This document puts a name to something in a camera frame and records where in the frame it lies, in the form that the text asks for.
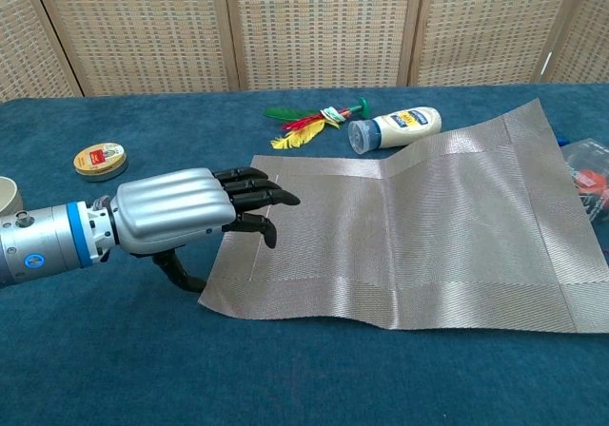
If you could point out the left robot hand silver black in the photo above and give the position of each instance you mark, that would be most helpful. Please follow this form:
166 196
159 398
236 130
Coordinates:
171 207

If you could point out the white bowl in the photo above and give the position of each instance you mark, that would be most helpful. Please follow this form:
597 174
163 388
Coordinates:
8 198

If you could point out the woven grey placemat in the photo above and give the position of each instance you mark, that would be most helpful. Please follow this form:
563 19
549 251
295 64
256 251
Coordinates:
428 231

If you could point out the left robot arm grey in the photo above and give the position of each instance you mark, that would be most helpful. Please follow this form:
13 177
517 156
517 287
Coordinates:
47 240

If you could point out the round yellow tin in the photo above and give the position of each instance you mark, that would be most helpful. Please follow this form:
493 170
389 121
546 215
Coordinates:
100 160

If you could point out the blue felt table cover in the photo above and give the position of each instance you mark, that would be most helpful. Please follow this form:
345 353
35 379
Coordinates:
143 350

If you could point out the colourful feather shuttlecock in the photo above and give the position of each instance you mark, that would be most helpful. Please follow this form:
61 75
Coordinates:
302 136

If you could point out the woven bamboo folding screen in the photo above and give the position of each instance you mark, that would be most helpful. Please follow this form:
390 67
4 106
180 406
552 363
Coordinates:
309 26

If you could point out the mayonnaise squeeze bottle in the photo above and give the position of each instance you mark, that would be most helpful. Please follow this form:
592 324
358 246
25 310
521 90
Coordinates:
404 129

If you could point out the clear box with red pieces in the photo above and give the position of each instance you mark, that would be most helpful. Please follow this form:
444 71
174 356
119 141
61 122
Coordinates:
590 179

